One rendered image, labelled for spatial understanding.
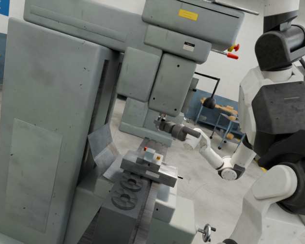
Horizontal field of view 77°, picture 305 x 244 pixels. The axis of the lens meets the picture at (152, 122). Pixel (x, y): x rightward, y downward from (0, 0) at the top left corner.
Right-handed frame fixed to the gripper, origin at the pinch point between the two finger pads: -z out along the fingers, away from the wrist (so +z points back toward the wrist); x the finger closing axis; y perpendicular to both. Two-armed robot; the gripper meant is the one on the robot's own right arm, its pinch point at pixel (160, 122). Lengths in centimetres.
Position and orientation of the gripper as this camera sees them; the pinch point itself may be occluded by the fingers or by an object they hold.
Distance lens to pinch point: 118.6
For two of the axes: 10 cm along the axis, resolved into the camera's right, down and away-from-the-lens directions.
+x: -5.4, 0.7, -8.4
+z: 7.9, 3.8, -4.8
